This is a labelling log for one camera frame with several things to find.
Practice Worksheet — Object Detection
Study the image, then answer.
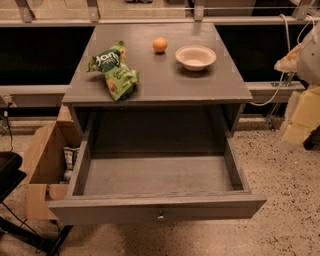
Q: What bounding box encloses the grey top drawer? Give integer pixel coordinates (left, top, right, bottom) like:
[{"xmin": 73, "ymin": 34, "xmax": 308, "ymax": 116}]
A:
[{"xmin": 49, "ymin": 107, "xmax": 266, "ymax": 225}]

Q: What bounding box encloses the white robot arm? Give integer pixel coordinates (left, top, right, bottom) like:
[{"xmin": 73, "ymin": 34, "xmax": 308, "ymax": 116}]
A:
[{"xmin": 274, "ymin": 22, "xmax": 320, "ymax": 150}]

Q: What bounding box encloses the grey wooden drawer cabinet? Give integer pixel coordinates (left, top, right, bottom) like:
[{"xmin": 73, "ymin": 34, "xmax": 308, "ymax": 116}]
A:
[{"xmin": 63, "ymin": 23, "xmax": 245, "ymax": 128}]

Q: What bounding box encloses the white bowl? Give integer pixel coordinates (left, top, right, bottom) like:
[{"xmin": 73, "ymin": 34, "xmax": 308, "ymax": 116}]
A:
[{"xmin": 175, "ymin": 45, "xmax": 217, "ymax": 71}]

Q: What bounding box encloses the orange fruit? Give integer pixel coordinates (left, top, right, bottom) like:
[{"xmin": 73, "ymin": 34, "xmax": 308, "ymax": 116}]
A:
[{"xmin": 152, "ymin": 37, "xmax": 167, "ymax": 53}]

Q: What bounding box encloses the green chip bag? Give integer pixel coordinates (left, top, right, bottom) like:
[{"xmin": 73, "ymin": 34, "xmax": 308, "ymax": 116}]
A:
[{"xmin": 87, "ymin": 41, "xmax": 139, "ymax": 101}]

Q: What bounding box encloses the snack packet in box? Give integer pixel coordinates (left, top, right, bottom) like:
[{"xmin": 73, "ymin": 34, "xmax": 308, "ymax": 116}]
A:
[{"xmin": 62, "ymin": 147, "xmax": 79, "ymax": 183}]

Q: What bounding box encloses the brown cardboard box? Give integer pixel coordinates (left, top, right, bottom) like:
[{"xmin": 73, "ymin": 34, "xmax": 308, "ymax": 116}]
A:
[{"xmin": 23, "ymin": 106, "xmax": 81, "ymax": 220}]

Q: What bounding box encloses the black stand with tray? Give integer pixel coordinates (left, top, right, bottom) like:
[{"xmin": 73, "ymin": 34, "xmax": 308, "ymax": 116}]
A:
[{"xmin": 0, "ymin": 152, "xmax": 72, "ymax": 256}]

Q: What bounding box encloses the white cable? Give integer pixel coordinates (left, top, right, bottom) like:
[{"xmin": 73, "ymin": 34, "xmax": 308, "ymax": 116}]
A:
[{"xmin": 249, "ymin": 13, "xmax": 316, "ymax": 107}]

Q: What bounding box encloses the metal railing frame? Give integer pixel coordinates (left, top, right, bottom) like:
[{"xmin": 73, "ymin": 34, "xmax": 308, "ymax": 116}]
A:
[{"xmin": 0, "ymin": 0, "xmax": 319, "ymax": 106}]

